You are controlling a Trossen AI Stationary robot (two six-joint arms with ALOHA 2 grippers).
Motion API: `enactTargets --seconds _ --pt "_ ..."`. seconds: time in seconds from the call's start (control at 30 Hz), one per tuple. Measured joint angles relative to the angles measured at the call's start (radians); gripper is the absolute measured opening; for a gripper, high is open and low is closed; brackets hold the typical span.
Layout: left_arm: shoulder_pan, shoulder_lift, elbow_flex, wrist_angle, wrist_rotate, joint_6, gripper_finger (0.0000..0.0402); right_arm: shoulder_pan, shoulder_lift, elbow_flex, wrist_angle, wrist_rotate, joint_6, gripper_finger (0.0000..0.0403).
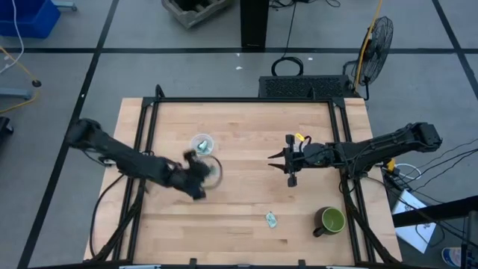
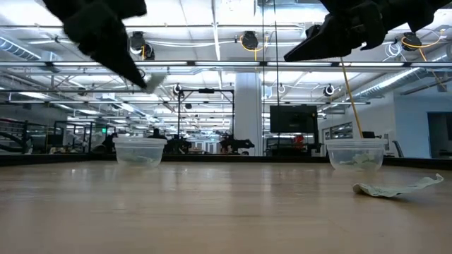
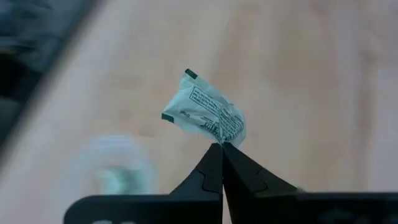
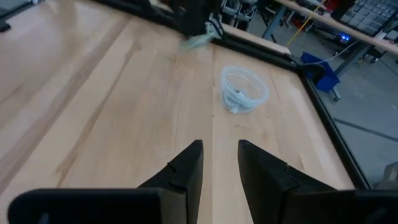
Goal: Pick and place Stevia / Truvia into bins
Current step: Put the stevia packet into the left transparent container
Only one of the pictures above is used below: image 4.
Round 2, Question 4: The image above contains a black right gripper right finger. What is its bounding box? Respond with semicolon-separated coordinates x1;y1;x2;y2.
238;139;336;224

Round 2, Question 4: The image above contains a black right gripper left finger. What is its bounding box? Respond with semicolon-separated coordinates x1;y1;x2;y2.
136;139;205;224

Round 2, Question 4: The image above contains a green white sweetener packet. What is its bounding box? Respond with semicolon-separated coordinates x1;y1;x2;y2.
179;30;219;50

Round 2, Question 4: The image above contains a clear plastic bowl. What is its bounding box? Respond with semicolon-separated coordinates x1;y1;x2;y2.
220;65;270;115

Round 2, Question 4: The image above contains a grey metal bench foot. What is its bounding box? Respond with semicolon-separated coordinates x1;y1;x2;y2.
330;88;342;103

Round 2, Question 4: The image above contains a blue plastic bin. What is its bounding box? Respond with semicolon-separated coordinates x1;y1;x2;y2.
300;51;341;93

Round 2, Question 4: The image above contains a black device with blue light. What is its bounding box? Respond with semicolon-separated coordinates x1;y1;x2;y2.
336;32;353;45

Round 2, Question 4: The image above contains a wooden top workbench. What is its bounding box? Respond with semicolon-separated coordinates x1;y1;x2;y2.
261;0;398;78

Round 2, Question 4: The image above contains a grey parts drawer cabinet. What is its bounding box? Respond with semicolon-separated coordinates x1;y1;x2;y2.
340;0;398;37

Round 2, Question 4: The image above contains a black aluminium table frame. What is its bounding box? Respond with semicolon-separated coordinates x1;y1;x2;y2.
0;0;373;190

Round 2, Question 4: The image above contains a yellow floor cable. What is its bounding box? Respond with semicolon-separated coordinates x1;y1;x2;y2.
285;0;322;48

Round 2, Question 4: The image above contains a white thin cable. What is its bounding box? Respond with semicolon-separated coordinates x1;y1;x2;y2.
306;39;362;65

